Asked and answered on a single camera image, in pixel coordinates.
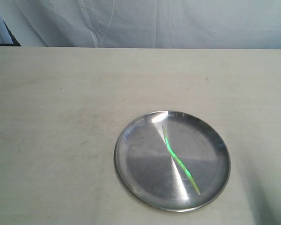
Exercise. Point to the round stainless steel plate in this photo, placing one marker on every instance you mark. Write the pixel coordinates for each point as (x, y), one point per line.
(148, 171)

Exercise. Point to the dark frame at left edge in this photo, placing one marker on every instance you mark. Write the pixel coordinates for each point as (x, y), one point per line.
(13, 41)

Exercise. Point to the white backdrop cloth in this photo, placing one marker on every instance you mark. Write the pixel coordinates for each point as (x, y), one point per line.
(240, 24)

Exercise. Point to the thin green glow stick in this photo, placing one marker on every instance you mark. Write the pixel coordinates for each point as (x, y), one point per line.
(180, 163)

